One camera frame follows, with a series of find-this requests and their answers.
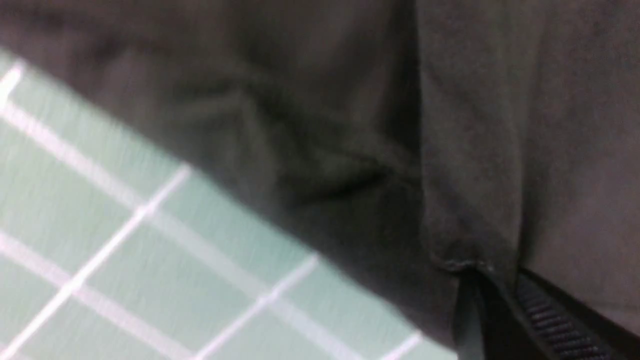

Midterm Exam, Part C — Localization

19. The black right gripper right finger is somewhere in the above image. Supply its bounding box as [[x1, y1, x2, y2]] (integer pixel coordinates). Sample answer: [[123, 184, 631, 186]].
[[516, 271, 640, 360]]

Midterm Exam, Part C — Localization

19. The green grid table mat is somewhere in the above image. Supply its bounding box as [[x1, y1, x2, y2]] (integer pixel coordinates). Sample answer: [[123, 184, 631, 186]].
[[0, 51, 456, 360]]

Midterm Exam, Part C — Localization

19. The dark gray long-sleeve top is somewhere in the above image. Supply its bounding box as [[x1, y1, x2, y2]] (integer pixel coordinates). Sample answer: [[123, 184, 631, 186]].
[[1, 0, 639, 347]]

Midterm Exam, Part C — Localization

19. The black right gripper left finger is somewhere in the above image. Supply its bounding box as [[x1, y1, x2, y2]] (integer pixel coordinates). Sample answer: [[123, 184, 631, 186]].
[[454, 270, 541, 360]]

